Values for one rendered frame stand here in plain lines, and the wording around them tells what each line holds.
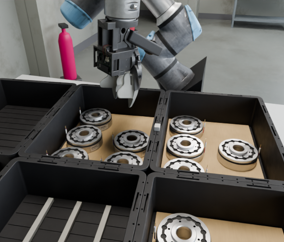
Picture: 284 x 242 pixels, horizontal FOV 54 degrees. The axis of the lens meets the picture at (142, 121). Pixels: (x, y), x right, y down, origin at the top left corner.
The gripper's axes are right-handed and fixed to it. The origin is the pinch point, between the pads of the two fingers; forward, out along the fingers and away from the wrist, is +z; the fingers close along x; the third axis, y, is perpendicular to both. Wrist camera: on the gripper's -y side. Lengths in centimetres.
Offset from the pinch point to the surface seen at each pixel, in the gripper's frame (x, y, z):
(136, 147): 5.7, -0.3, 12.9
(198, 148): 16.8, -12.9, 11.9
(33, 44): -242, -76, 63
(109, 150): -1.8, 3.4, 16.7
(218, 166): 23.5, -13.6, 14.3
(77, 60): -283, -153, 106
